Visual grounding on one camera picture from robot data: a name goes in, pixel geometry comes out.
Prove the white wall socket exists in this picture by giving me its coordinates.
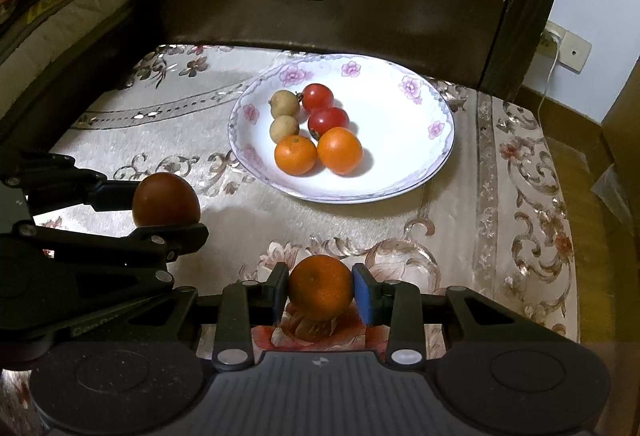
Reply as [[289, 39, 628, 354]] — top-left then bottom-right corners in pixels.
[[537, 20, 592, 74]]

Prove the brown cardboard box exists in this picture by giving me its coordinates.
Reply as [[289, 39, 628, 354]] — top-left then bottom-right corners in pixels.
[[598, 66, 640, 197]]

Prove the white power cable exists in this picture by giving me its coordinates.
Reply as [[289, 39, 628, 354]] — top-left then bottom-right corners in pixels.
[[534, 31, 562, 128]]

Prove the orange tangerine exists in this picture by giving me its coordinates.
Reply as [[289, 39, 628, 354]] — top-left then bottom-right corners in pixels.
[[274, 135, 318, 176], [317, 127, 363, 175], [288, 255, 354, 321]]

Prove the beige floral embroidered cloth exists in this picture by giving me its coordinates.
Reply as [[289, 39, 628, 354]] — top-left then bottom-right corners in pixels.
[[55, 46, 579, 340]]

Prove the large dark red tomato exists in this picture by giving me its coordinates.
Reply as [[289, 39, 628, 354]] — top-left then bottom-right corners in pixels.
[[132, 173, 201, 227]]

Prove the small tan longan fruit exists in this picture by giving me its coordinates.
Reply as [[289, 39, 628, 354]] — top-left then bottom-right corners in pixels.
[[269, 115, 299, 144]]

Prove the small bright red tomato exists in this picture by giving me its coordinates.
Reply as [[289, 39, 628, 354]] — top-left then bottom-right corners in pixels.
[[302, 83, 334, 113]]

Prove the white floral plate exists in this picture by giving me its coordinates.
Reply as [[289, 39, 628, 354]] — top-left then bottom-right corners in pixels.
[[228, 53, 454, 204]]

